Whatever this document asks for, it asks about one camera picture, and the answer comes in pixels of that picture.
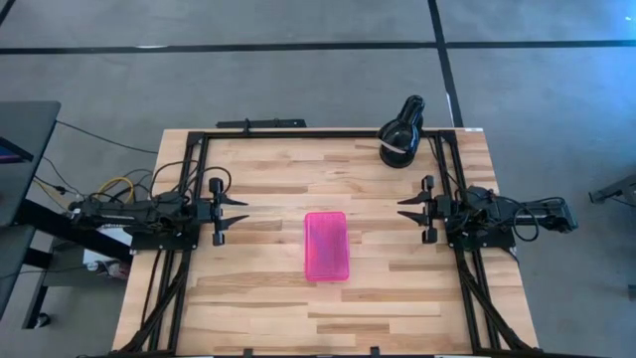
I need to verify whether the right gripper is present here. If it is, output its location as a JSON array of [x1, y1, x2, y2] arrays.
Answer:
[[396, 174, 451, 246]]

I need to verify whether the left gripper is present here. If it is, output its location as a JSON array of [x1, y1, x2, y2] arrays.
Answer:
[[198, 177, 251, 248]]

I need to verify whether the clear pink-lidded supply box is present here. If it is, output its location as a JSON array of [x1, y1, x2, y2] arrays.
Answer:
[[303, 210, 351, 284]]

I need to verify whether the black desk lamp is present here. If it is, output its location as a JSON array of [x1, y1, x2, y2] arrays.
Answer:
[[376, 93, 427, 170]]

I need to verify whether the black clamp bar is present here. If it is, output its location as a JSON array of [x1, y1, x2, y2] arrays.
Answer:
[[215, 117, 308, 130]]

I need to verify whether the black floor stand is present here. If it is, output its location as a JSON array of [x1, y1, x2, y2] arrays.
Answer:
[[588, 173, 636, 206]]

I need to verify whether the grey desk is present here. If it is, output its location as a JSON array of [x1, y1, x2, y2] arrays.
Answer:
[[0, 99, 135, 330]]

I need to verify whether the yellow cable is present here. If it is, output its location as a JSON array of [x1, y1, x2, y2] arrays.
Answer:
[[95, 175, 136, 204]]

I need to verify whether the black aluminium table frame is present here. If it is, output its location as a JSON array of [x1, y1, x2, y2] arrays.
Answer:
[[111, 128, 541, 358]]

